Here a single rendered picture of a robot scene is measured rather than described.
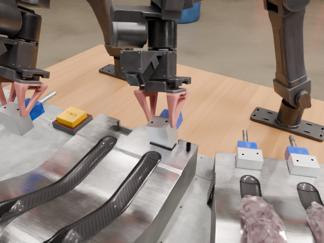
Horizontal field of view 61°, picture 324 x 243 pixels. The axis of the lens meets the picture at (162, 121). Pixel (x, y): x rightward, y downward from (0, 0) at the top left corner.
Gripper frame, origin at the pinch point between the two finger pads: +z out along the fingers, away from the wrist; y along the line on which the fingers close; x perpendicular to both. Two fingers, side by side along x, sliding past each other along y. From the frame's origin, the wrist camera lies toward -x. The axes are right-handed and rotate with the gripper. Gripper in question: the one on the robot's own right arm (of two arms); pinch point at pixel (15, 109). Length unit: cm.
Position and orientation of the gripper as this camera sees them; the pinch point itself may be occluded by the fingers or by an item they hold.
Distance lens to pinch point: 66.2
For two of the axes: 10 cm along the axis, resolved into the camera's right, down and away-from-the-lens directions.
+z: -2.1, 9.6, 2.0
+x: 4.1, -1.0, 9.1
